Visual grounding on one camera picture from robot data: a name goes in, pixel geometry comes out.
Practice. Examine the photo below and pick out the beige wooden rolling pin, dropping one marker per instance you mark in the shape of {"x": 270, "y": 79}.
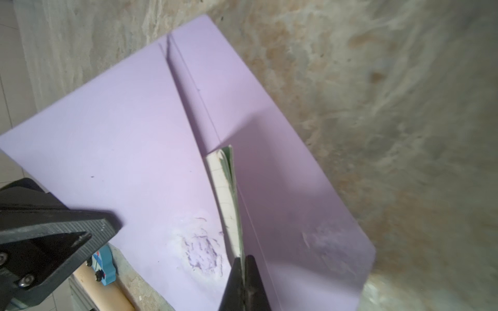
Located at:
{"x": 109, "y": 297}

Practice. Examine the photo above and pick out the floral green card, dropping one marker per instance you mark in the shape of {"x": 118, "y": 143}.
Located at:
{"x": 221, "y": 168}

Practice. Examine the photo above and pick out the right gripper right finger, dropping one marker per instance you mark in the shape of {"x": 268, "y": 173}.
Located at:
{"x": 255, "y": 295}

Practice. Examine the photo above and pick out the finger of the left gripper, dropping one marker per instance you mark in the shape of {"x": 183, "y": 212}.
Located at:
{"x": 43, "y": 242}

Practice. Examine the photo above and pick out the purple paper sheet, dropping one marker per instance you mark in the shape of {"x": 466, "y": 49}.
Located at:
{"x": 134, "y": 141}

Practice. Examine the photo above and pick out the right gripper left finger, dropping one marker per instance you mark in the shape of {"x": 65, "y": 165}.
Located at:
{"x": 234, "y": 291}

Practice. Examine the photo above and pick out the blue toy car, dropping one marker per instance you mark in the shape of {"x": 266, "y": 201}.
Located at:
{"x": 103, "y": 265}

